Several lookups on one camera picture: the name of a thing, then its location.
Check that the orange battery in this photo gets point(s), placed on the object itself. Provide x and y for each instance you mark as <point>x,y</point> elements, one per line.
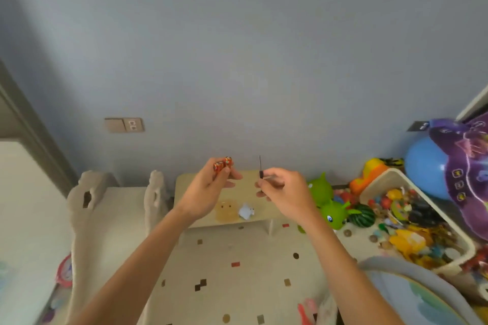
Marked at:
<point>228,161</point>
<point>218,166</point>

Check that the red toy clock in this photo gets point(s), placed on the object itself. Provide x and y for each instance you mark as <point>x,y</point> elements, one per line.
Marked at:
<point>65,271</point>

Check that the grey door frame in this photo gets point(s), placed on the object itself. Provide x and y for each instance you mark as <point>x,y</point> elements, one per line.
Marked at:
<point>26,119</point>

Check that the person's right forearm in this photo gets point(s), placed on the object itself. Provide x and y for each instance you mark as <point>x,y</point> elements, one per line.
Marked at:
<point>343,275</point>

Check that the person's left forearm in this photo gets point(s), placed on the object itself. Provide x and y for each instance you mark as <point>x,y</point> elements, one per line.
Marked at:
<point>141,271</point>

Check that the plain green rubber toy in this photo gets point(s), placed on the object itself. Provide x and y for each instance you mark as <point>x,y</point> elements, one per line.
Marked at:
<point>321,189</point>

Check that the person's right hand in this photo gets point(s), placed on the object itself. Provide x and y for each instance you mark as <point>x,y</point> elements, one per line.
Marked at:
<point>291,195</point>

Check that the purple printed inflatable toy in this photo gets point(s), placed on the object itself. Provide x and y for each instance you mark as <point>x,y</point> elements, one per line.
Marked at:
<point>467,176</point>

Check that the black wall socket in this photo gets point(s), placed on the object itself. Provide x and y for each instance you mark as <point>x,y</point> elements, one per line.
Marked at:
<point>418,126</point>

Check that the orange yellow duck toy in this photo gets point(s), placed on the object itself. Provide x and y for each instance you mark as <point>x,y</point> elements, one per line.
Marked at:
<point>369,174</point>

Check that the beige patterned play mat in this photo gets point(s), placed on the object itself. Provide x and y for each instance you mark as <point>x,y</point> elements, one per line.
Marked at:
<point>244,275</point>

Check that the watermelon striped ball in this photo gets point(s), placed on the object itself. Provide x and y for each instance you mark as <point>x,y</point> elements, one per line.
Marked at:
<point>363,216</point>

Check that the beige wooden carved chair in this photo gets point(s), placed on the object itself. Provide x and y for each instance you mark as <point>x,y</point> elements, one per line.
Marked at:
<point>103,229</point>

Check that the beige wall socket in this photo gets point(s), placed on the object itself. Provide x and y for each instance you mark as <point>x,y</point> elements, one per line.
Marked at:
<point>134,124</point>

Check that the small white toy animal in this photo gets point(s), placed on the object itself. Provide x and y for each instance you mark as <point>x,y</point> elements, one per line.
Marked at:
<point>246,211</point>

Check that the blank beige wall plate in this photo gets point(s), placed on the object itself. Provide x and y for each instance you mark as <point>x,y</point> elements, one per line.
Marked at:
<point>114,125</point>

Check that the person's left hand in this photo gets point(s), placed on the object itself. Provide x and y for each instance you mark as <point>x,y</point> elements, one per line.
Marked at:
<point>202,193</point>

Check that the blue ball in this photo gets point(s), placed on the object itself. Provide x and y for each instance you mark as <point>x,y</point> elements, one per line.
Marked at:
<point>423,168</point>

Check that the small black screwdriver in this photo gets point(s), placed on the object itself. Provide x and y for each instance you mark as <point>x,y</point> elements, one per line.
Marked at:
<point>260,168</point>

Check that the person's right thumb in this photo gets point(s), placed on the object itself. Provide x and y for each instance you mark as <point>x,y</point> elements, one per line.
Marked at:
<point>275,173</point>

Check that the white plastic toy bin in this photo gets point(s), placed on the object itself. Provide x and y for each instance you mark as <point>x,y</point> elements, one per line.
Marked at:
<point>394,178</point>

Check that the green rubber toy with eye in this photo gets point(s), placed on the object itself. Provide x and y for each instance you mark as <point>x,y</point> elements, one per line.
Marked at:
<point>335,215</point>

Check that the pile of small colourful toys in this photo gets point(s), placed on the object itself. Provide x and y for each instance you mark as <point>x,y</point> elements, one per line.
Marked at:
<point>413,225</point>

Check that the red small toys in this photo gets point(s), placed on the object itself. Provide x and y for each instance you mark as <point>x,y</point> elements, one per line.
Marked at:
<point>346,196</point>

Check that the small beige wooden table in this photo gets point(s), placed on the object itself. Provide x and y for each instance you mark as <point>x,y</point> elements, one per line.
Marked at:
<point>244,193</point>

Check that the yellow round squishy toy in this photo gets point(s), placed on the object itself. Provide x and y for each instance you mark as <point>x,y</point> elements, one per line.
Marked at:
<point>228,209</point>

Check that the pink plastic toy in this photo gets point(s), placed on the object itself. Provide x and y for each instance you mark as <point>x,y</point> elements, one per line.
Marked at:
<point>307,313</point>

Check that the person's left thumb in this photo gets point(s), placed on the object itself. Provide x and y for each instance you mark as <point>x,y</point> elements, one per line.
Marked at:
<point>233,175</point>

